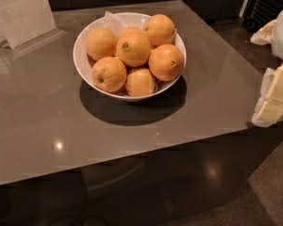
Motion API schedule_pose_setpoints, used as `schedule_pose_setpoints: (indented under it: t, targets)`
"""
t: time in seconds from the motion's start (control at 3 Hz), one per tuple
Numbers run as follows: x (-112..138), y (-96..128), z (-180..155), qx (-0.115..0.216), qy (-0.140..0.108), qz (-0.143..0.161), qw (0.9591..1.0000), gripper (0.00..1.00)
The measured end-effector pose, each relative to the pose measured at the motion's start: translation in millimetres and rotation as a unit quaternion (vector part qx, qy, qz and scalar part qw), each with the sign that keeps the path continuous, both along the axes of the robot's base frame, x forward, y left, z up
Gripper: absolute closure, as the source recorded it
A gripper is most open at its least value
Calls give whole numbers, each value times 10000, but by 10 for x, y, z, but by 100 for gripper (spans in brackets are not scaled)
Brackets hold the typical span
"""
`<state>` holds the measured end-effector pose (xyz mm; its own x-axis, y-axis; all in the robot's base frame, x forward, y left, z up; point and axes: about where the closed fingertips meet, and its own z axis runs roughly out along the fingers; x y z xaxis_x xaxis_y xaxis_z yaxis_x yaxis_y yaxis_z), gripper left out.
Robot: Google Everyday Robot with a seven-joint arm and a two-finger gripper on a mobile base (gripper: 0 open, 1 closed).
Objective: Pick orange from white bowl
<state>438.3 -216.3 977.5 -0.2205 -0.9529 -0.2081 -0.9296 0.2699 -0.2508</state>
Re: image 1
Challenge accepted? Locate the white yellow-padded gripper finger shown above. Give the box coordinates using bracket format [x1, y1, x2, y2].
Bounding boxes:
[252, 63, 283, 127]
[250, 20, 276, 45]

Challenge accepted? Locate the clear plastic wrap in bowl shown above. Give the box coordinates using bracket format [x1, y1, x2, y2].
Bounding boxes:
[104, 11, 128, 35]

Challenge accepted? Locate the white ceramic bowl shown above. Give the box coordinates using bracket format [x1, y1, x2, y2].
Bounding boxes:
[73, 12, 182, 102]

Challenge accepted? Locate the orange centre with stem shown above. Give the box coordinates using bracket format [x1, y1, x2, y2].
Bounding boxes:
[116, 32, 152, 68]

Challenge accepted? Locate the acrylic sign holder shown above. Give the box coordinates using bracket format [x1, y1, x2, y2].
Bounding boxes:
[0, 0, 63, 53]

